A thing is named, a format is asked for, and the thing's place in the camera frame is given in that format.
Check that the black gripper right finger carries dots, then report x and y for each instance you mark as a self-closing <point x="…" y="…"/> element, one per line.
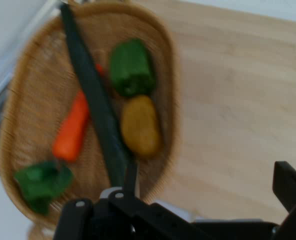
<point x="293" y="190"/>

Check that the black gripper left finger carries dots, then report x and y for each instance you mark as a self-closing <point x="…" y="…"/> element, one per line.
<point x="148" y="220"/>

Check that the brown potato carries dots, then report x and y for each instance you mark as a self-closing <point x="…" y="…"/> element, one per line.
<point x="140" y="125"/>

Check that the bamboo cutting board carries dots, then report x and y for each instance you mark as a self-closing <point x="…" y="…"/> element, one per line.
<point x="238" y="100"/>

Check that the small green bell pepper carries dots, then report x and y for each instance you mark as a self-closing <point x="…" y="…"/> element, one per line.
<point x="40" y="185"/>

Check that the orange carrot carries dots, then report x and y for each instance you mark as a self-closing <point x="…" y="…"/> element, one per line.
<point x="71" y="132"/>

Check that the large green bell pepper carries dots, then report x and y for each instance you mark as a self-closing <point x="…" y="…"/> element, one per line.
<point x="130" y="67"/>

